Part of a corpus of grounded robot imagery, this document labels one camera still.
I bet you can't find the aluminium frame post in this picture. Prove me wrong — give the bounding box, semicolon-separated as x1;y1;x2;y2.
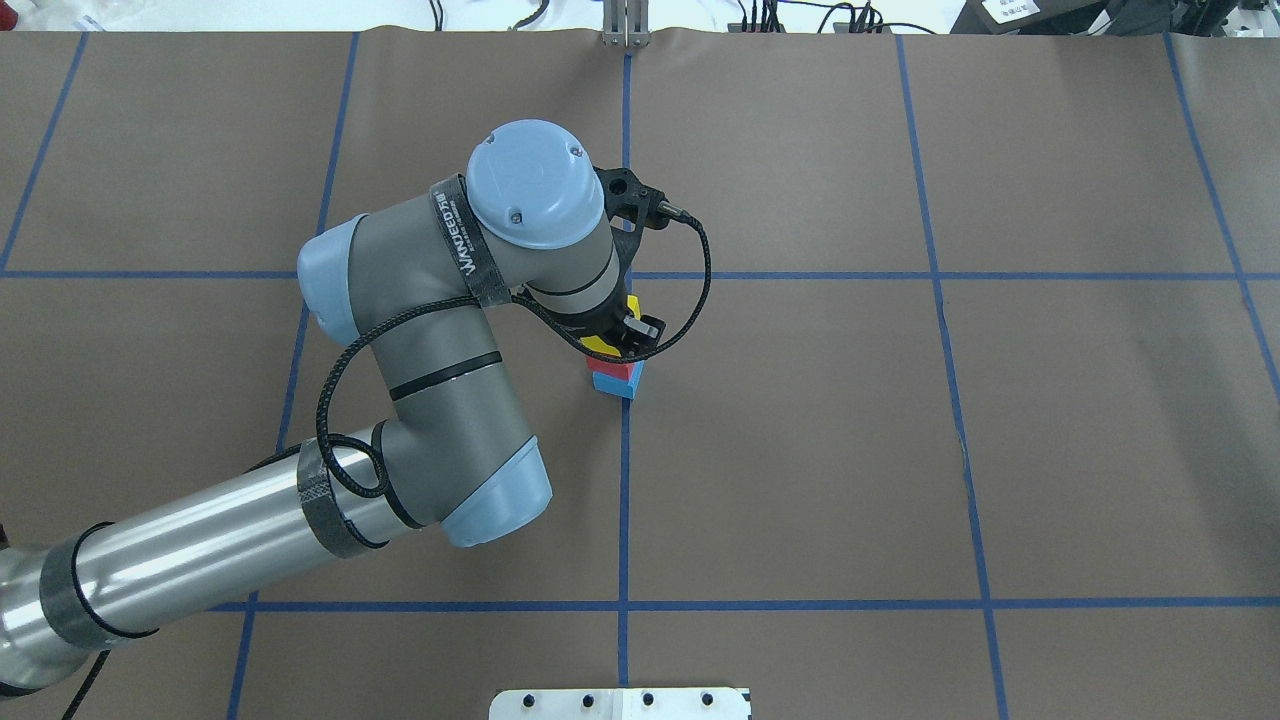
600;0;652;50

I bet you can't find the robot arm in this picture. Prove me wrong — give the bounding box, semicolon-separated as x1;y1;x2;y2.
3;119;707;700

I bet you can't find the yellow block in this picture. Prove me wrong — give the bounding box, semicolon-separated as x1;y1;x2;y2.
580;293;644;356

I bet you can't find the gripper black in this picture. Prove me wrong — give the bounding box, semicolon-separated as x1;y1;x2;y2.
548;275;666;361

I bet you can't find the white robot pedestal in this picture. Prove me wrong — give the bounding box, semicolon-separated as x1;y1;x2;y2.
488;687;753;719

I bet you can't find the blue block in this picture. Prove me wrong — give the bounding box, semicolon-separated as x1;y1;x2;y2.
591;363;645;400

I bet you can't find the red block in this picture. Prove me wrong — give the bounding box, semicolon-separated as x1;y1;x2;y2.
586;357;644;382

